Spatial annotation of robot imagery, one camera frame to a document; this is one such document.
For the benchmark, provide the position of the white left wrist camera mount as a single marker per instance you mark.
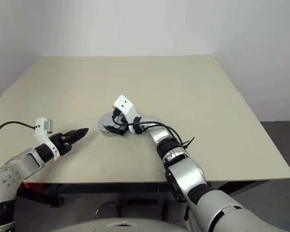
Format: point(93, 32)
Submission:
point(40, 130)

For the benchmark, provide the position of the black table frame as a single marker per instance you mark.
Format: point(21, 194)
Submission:
point(99, 188)

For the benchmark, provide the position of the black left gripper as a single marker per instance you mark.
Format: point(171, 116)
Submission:
point(59, 142)

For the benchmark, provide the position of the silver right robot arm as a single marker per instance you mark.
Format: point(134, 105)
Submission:
point(186, 174)

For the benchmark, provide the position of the round silver motor lid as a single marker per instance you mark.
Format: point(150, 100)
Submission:
point(105, 120)

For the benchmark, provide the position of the black zip tie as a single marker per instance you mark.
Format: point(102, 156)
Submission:
point(188, 142)

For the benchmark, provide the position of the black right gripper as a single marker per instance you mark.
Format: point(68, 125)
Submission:
point(120, 120)

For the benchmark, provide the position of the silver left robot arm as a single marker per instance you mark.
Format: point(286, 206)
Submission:
point(17, 166)

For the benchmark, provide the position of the dark rounded shape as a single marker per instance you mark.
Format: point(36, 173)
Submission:
point(107, 210)

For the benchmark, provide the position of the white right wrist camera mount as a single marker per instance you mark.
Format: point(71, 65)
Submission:
point(125, 104)

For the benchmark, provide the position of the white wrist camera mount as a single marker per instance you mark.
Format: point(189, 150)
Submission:
point(40, 130)
point(125, 104)

